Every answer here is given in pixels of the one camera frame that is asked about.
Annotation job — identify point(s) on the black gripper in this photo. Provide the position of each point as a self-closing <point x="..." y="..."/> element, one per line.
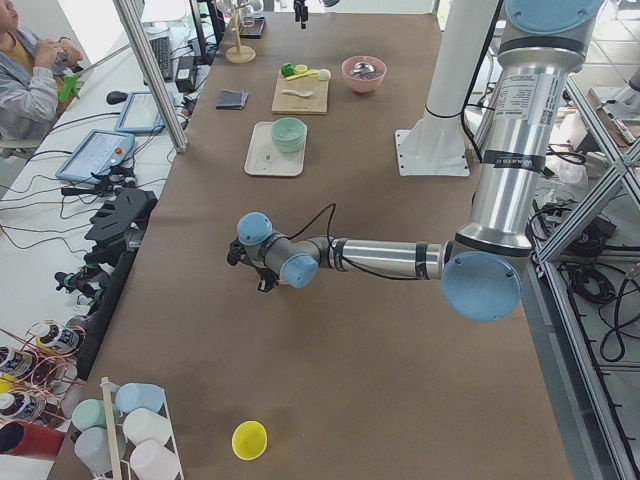
<point x="265" y="281"/>

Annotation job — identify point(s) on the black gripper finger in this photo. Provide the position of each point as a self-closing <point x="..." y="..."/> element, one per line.
<point x="300" y="12"/>

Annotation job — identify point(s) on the white ceramic spoon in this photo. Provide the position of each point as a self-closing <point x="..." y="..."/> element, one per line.
<point x="297" y="93"/>

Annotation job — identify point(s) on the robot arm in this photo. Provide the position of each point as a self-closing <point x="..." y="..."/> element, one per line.
<point x="479" y="271"/>

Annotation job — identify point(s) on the large pink bowl with ice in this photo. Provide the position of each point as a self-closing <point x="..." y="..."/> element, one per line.
<point x="360" y="85"/>

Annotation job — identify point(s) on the yellow plastic knife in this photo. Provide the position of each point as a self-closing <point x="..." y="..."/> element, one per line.
<point x="309" y="73"/>

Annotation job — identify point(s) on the white steamed bun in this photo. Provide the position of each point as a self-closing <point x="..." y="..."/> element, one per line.
<point x="324" y="75"/>

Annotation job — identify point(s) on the wooden mug tree stand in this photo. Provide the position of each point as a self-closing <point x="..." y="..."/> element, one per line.
<point x="239" y="53"/>

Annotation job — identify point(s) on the bamboo cutting board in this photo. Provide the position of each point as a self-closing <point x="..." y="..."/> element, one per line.
<point x="291" y="105"/>

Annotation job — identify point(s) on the metal scoop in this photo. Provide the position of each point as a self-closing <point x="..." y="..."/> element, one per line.
<point x="363" y="70"/>

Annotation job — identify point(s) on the grey folded cloth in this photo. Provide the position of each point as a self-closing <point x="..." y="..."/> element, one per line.
<point x="231" y="99"/>

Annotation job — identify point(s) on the green stacked bowls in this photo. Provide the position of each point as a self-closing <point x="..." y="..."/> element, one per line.
<point x="288" y="134"/>

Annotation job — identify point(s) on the cream rabbit tray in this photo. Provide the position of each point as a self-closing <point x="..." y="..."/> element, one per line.
<point x="264" y="159"/>

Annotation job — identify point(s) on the black keyboard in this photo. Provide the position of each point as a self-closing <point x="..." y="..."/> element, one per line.
<point x="161" y="48"/>

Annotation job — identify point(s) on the yellow plastic cup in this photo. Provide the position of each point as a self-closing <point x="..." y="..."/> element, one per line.
<point x="249" y="440"/>

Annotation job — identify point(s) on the black tool holder rack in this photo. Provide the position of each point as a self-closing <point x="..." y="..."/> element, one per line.
<point x="109" y="224"/>

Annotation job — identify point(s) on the teach pendant tablet far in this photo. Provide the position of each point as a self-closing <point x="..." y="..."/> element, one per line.
<point x="140" y="115"/>

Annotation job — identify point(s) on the teach pendant tablet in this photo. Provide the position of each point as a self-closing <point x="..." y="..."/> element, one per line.
<point x="95" y="156"/>
<point x="140" y="115"/>

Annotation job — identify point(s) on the black computer mouse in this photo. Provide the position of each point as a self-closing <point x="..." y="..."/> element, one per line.
<point x="116" y="97"/>

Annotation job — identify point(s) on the cup rack with pastel cups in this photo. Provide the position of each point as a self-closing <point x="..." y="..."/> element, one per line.
<point x="127" y="433"/>

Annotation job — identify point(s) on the teach pendant tablet near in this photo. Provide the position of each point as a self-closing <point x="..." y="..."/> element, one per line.
<point x="95" y="156"/>

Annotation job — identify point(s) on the person in grey shirt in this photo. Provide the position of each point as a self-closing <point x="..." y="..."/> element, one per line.
<point x="32" y="74"/>

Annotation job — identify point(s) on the aluminium frame post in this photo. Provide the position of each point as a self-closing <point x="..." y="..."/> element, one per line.
<point x="127" y="12"/>

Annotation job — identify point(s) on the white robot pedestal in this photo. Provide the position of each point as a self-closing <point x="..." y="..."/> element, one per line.
<point x="435" y="146"/>

